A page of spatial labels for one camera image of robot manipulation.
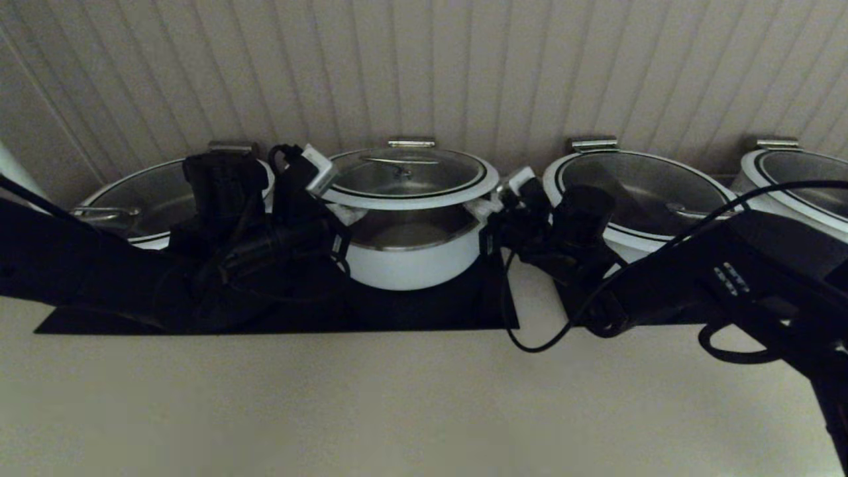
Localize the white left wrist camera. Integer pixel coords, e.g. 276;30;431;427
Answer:
301;144;337;197

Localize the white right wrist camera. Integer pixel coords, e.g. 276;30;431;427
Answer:
507;167;537;197

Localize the glass pot lid white rim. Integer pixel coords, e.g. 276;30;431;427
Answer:
543;151;739;252
70;159;276;242
320;147;500;211

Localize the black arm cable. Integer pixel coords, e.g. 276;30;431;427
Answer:
0;172;100;233
698;320;786;365

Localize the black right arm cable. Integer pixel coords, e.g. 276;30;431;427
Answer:
698;320;786;365

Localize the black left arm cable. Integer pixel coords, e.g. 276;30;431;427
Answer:
0;172;100;233

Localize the far right white pot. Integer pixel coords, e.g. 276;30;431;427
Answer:
741;150;848;229

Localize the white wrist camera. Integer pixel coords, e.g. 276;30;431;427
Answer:
507;167;537;197
301;144;337;197

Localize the white slanted pole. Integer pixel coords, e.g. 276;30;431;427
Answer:
0;140;50;199

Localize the black glass cooktop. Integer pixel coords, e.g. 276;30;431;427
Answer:
556;278;723;328
34;252;519;335

